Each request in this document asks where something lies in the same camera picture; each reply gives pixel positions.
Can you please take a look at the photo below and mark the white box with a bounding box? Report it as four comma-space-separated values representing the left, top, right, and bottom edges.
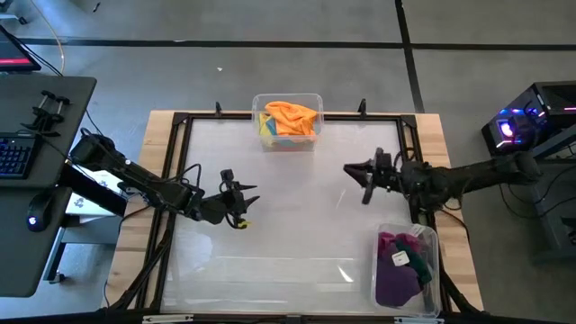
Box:
65, 168, 130, 218

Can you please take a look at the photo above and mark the black desk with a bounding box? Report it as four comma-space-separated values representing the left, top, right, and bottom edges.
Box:
0, 74, 98, 298

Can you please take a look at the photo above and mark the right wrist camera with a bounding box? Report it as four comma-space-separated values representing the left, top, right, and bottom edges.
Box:
374, 147, 393, 170

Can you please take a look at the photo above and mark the magenta towel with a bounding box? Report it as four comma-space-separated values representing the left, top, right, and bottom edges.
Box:
376, 230, 424, 262

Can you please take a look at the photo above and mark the yellow cable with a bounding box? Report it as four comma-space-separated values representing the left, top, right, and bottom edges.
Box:
29, 0, 67, 76

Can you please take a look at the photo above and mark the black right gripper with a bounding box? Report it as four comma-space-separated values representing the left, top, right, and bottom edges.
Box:
343, 162, 409, 206

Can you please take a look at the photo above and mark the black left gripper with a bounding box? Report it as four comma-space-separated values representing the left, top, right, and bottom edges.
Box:
200, 179, 261, 226

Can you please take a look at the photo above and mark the black monitor screen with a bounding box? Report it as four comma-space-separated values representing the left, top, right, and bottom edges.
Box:
0, 24, 42, 73

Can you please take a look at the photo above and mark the orange towel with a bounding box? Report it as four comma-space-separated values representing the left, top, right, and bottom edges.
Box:
264, 101, 319, 138

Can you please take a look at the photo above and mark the grey desk leg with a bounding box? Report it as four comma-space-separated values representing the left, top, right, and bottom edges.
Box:
42, 215, 122, 284

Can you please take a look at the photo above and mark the clear plastic bin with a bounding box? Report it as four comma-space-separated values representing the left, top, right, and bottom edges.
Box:
251, 93, 325, 153
371, 223, 441, 319

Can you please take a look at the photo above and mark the grey metal stand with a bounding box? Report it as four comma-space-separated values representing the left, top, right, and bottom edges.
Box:
526, 123, 576, 265

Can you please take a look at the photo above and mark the dark purple towel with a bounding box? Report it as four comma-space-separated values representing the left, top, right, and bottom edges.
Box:
375, 251, 427, 309

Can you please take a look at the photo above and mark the black aluminium table frame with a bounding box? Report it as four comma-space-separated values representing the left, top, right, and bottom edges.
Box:
107, 111, 478, 324

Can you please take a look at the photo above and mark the black computer mouse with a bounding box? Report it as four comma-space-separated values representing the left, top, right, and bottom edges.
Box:
25, 193, 55, 234

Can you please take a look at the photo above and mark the black backlit keyboard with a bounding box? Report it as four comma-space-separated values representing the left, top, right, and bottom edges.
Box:
0, 132, 40, 180

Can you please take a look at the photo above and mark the black clamp mount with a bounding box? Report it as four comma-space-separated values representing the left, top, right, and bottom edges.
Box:
21, 89, 72, 138

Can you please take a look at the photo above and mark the black RGB computer tower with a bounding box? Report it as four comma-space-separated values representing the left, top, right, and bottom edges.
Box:
481, 80, 576, 157

